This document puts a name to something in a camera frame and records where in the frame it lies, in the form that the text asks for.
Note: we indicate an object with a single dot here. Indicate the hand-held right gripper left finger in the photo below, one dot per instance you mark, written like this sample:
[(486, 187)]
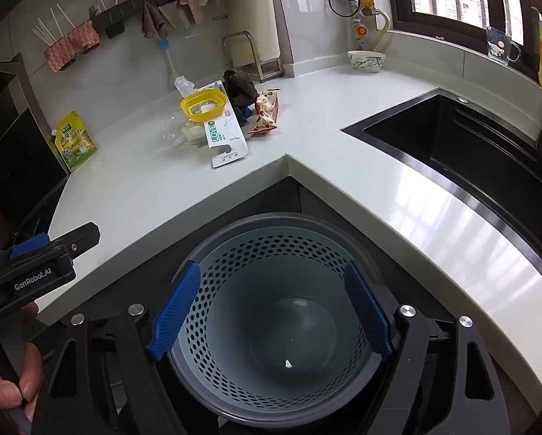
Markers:
[(176, 312)]

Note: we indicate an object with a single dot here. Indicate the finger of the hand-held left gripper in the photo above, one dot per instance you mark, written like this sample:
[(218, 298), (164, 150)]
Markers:
[(81, 235), (28, 245)]

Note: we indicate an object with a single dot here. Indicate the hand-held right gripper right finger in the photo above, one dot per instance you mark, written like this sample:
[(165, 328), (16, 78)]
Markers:
[(368, 312)]

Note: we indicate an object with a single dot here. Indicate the grey perforated waste bin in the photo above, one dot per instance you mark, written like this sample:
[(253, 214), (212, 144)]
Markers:
[(275, 281)]

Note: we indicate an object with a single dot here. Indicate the yellow plastic container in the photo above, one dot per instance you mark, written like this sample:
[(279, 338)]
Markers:
[(189, 106)]

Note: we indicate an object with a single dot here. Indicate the white cardboard packaging card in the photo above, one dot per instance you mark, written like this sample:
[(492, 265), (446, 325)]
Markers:
[(228, 140)]

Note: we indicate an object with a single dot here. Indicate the white tissue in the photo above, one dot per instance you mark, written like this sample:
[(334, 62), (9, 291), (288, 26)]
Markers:
[(182, 85)]

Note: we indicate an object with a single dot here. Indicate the dark grey cloth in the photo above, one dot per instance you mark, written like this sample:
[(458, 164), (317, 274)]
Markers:
[(241, 88)]

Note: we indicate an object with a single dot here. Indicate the person's left hand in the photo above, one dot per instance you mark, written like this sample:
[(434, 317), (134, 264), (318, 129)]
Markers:
[(32, 371)]

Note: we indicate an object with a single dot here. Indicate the black kitchen appliance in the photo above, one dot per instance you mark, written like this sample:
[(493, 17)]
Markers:
[(13, 154)]

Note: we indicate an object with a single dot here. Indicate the yellow green seasoning pouch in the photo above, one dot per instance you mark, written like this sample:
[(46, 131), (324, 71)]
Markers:
[(74, 142)]

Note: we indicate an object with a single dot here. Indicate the pink checkered cloth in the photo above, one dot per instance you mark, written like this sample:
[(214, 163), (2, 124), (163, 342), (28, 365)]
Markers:
[(69, 47)]

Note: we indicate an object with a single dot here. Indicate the black kitchen sink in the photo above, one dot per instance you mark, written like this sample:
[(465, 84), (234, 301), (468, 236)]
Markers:
[(456, 145)]

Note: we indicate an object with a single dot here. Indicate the white bottle brush blue tip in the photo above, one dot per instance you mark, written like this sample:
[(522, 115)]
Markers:
[(167, 59)]

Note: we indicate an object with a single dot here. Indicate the bundle of white chopsticks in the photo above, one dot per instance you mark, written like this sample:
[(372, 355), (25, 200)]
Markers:
[(44, 34)]

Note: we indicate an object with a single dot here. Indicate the grey brown hanging cloth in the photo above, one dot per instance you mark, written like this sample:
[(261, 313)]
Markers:
[(153, 20)]

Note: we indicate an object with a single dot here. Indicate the steel cleaver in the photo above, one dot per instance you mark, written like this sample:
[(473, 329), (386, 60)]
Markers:
[(180, 14)]

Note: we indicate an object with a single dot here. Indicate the white floral bowl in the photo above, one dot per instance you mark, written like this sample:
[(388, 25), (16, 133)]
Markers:
[(366, 61)]

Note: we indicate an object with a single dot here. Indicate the steel cutting board rack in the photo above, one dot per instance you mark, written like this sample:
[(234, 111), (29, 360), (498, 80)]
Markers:
[(271, 70)]

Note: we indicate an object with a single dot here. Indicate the orange white gas regulator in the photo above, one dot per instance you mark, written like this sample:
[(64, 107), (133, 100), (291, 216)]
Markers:
[(360, 31)]

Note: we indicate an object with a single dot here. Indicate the white cutting board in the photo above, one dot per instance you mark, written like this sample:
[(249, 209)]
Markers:
[(253, 9)]

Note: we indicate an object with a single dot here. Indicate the clear printed glass mug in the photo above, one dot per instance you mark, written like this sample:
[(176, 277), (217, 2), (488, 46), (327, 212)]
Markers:
[(499, 45)]

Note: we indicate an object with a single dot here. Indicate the dark framed window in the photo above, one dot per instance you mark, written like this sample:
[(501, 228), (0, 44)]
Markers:
[(402, 4)]

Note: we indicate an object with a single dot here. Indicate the black wall rack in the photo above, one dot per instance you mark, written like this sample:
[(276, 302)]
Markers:
[(130, 4)]

